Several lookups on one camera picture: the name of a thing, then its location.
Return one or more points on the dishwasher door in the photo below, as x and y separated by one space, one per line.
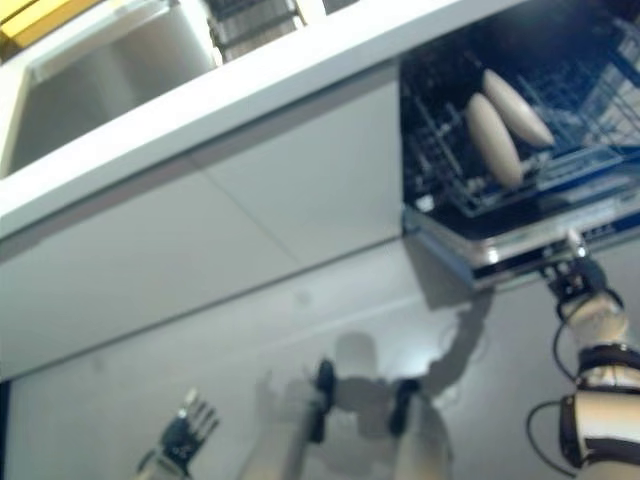
525 250

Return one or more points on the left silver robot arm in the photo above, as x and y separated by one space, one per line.
160 467

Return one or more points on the cream round plate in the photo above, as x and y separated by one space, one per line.
520 110
495 145

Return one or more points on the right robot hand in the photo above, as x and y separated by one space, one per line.
580 285

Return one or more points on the black robot foot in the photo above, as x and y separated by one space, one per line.
325 395
404 405

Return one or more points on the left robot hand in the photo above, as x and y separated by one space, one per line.
187 430

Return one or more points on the black dish drying rack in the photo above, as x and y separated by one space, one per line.
255 25

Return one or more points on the stainless steel sink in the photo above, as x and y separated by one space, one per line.
100 85

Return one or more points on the left black robot foot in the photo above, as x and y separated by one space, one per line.
325 395

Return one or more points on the right white robot leg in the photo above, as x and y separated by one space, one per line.
425 450

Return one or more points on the right black robot foot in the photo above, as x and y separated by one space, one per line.
404 405

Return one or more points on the white cabinet door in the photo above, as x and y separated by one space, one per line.
125 280
310 165

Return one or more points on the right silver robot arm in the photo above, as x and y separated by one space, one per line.
605 390

